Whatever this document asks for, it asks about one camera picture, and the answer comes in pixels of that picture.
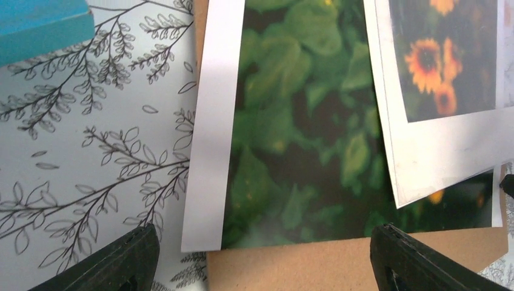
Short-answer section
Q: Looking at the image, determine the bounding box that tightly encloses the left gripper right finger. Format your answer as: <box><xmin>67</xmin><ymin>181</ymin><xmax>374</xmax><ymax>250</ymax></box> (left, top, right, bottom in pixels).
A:
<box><xmin>370</xmin><ymin>224</ymin><xmax>506</xmax><ymax>291</ymax></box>

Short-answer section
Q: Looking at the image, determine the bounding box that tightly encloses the white mat board passepartout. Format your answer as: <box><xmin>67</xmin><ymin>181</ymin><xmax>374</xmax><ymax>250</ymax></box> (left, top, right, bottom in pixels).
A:
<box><xmin>364</xmin><ymin>1</ymin><xmax>513</xmax><ymax>208</ymax></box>

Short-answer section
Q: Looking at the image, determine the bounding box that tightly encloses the sunflower photo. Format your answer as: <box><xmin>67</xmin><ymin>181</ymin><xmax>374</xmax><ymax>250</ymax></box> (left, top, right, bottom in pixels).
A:
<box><xmin>181</xmin><ymin>1</ymin><xmax>502</xmax><ymax>252</ymax></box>

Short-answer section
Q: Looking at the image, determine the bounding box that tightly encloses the brown frame backing board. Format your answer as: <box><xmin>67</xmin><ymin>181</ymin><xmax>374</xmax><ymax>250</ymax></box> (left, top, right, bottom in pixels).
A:
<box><xmin>207</xmin><ymin>197</ymin><xmax>508</xmax><ymax>291</ymax></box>

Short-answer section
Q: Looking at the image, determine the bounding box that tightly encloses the teal wooden picture frame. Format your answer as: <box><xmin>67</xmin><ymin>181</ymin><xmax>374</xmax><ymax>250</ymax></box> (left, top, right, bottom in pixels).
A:
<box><xmin>1</xmin><ymin>0</ymin><xmax>95</xmax><ymax>66</ymax></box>

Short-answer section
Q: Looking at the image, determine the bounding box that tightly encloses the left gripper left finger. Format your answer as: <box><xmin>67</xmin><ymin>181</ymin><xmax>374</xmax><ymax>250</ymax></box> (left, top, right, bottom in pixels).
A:
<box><xmin>30</xmin><ymin>224</ymin><xmax>160</xmax><ymax>291</ymax></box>

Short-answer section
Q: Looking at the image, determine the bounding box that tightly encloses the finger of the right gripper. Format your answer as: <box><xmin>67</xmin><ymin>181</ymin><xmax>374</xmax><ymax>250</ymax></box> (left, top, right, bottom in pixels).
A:
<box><xmin>499</xmin><ymin>174</ymin><xmax>514</xmax><ymax>198</ymax></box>

